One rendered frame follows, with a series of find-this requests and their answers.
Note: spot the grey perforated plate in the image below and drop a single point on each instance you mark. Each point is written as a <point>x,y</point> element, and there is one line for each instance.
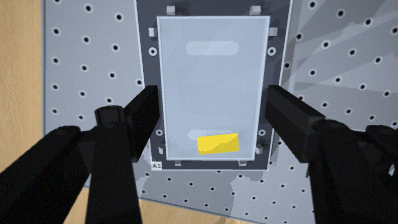
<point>341,59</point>

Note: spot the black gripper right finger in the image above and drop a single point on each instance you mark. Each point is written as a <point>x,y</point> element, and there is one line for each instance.
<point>345,188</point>

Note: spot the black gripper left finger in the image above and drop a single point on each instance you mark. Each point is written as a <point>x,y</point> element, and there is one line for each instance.
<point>33,189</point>

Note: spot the clear rectangular plastic lid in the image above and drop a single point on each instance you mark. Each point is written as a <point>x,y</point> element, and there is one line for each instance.
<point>212,70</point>

